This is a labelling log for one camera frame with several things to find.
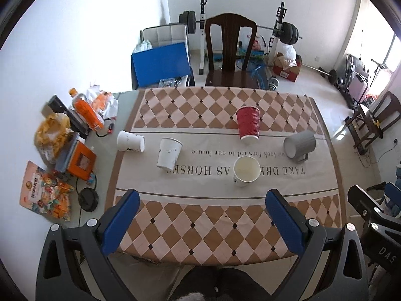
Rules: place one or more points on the dark wooden dining chair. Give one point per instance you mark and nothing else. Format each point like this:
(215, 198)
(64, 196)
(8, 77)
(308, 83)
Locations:
(227, 76)

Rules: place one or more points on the white squat rack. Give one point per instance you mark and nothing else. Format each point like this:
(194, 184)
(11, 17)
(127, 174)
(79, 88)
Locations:
(202, 37)

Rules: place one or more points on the barbell with black plates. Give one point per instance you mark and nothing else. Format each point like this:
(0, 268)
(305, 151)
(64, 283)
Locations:
(231, 24)

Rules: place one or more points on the black round puck device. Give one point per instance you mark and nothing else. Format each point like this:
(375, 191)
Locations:
(88, 199)

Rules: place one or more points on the white padded chair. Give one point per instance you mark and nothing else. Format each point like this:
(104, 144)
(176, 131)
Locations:
(165, 35)

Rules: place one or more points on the dark wooden side chair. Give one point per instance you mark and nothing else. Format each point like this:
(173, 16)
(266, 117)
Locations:
(366, 126)

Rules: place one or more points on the orange white snack wrapper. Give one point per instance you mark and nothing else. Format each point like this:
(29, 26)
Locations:
(104, 103)

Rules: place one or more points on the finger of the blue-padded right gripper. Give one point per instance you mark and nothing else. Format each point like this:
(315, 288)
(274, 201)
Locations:
(393, 193)

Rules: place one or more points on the orange drink bottle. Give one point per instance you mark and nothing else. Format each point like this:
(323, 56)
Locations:
(81, 105)

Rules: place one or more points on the grey ribbed mug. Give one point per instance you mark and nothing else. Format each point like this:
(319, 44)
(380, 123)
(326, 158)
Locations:
(297, 147)

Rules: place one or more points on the white paper cup leftmost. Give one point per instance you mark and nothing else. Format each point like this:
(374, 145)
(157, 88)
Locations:
(130, 142)

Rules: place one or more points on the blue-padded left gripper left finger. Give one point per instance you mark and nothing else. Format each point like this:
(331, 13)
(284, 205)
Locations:
(59, 276)

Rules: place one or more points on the colourful snack packet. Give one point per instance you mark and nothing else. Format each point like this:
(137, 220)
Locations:
(45, 194)

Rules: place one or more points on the yellow plastic bag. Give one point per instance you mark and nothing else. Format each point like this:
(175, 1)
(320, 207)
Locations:
(52, 135)

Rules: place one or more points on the small barbell on floor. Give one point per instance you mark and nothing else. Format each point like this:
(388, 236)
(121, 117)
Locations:
(330, 75)

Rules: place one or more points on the red ribbed paper cup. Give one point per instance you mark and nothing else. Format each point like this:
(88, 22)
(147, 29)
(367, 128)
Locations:
(248, 120)

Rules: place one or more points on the red cardboard box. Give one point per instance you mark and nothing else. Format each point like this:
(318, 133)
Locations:
(289, 73)

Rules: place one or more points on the checkered beige table mat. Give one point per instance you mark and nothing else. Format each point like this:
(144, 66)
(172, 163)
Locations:
(195, 214)

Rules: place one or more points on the orange box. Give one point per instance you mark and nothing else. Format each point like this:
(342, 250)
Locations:
(81, 162)

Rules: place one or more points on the white paper cup black calligraphy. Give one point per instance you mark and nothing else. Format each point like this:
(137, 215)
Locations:
(246, 170)

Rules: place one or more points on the black cylindrical speaker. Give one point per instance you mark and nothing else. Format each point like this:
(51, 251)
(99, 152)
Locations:
(54, 105)

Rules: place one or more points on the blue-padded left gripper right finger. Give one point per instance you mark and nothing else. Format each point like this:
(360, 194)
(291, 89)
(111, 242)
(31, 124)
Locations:
(344, 276)

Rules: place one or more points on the white paper cup middle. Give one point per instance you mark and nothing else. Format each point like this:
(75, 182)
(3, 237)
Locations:
(169, 151)

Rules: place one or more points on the blue flat board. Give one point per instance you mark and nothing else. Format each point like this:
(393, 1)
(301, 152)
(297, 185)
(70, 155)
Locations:
(160, 63)

